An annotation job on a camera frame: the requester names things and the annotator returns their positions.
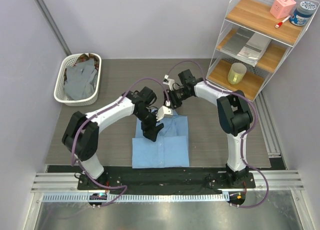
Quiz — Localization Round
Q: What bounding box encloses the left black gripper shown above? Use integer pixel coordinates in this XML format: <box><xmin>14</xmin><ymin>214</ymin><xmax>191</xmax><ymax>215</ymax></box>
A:
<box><xmin>134</xmin><ymin>107</ymin><xmax>164</xmax><ymax>142</ymax></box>

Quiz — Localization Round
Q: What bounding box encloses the light blue long sleeve shirt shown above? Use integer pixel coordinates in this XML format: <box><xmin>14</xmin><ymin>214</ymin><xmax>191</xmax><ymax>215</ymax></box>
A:
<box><xmin>132</xmin><ymin>111</ymin><xmax>190</xmax><ymax>169</ymax></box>

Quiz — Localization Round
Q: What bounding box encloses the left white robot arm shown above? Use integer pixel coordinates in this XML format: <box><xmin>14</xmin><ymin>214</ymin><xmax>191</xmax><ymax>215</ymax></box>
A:
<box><xmin>61</xmin><ymin>87</ymin><xmax>164</xmax><ymax>190</ymax></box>

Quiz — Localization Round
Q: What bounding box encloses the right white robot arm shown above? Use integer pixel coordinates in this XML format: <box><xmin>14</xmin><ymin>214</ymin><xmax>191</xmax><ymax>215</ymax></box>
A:
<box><xmin>163</xmin><ymin>69</ymin><xmax>254</xmax><ymax>188</ymax></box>

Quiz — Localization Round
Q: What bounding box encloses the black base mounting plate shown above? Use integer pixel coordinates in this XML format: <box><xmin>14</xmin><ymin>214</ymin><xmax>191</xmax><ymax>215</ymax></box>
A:
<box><xmin>46</xmin><ymin>164</ymin><xmax>256</xmax><ymax>196</ymax></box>

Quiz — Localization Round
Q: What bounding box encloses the yellow translucent cup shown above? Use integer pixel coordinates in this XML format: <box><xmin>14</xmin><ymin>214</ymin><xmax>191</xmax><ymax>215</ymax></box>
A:
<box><xmin>227</xmin><ymin>62</ymin><xmax>247</xmax><ymax>85</ymax></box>

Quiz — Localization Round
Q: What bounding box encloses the white laundry basket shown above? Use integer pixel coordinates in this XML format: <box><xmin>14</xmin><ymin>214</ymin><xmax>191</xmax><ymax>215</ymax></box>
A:
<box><xmin>53</xmin><ymin>53</ymin><xmax>102</xmax><ymax>106</ymax></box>

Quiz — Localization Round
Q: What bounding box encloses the grey booklet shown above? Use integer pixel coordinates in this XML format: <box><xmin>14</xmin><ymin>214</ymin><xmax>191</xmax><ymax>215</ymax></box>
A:
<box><xmin>220</xmin><ymin>27</ymin><xmax>271</xmax><ymax>67</ymax></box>

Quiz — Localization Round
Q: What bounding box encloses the grey shirt in basket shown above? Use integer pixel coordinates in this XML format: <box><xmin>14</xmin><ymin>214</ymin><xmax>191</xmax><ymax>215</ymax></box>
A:
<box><xmin>64</xmin><ymin>59</ymin><xmax>98</xmax><ymax>101</ymax></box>

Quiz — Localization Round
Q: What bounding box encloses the brown patterned garment in basket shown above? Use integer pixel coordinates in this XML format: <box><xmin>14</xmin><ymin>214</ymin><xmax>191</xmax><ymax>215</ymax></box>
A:
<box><xmin>74</xmin><ymin>53</ymin><xmax>100</xmax><ymax>66</ymax></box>

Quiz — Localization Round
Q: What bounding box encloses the red white marker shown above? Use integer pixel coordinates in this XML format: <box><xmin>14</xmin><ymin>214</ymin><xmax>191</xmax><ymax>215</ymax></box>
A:
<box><xmin>274</xmin><ymin>15</ymin><xmax>291</xmax><ymax>29</ymax></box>

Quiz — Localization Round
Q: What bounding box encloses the pink cube power strip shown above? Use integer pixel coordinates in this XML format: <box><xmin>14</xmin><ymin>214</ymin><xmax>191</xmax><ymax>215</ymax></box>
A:
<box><xmin>269</xmin><ymin>0</ymin><xmax>297</xmax><ymax>19</ymax></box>

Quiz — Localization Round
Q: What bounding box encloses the blue white jar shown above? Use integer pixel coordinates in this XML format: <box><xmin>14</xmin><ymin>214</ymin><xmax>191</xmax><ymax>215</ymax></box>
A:
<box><xmin>289</xmin><ymin>1</ymin><xmax>317</xmax><ymax>27</ymax></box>

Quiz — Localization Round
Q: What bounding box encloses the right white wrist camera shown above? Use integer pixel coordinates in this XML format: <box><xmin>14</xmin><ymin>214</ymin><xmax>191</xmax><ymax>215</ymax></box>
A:
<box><xmin>163</xmin><ymin>74</ymin><xmax>175</xmax><ymax>91</ymax></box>

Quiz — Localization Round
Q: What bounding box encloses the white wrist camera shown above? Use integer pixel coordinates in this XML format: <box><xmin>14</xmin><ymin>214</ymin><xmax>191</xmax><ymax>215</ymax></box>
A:
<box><xmin>163</xmin><ymin>74</ymin><xmax>175</xmax><ymax>91</ymax></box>
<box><xmin>155</xmin><ymin>106</ymin><xmax>173</xmax><ymax>122</ymax></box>

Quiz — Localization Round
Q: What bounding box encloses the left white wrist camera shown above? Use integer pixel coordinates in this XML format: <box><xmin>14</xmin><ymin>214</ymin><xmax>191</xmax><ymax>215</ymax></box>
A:
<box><xmin>155</xmin><ymin>106</ymin><xmax>173</xmax><ymax>122</ymax></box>

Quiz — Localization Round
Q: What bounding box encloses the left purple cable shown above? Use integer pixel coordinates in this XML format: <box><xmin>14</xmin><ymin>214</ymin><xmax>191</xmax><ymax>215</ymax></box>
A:
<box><xmin>70</xmin><ymin>77</ymin><xmax>172</xmax><ymax>208</ymax></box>

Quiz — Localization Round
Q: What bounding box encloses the purple cable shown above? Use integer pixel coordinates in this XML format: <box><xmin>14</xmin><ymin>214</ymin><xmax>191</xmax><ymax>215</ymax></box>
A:
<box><xmin>70</xmin><ymin>77</ymin><xmax>172</xmax><ymax>208</ymax></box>
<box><xmin>166</xmin><ymin>60</ymin><xmax>270</xmax><ymax>210</ymax></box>

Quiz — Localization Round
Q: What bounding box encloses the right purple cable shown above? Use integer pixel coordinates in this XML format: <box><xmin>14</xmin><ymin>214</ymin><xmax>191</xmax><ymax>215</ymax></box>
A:
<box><xmin>166</xmin><ymin>60</ymin><xmax>270</xmax><ymax>210</ymax></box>

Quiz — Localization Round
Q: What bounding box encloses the white slotted cable duct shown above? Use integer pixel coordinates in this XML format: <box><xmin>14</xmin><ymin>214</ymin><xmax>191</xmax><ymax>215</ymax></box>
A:
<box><xmin>42</xmin><ymin>192</ymin><xmax>230</xmax><ymax>203</ymax></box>

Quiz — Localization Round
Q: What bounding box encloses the white wire wooden shelf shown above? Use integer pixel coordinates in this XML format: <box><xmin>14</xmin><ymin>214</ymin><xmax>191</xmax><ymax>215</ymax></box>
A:
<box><xmin>206</xmin><ymin>0</ymin><xmax>320</xmax><ymax>101</ymax></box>

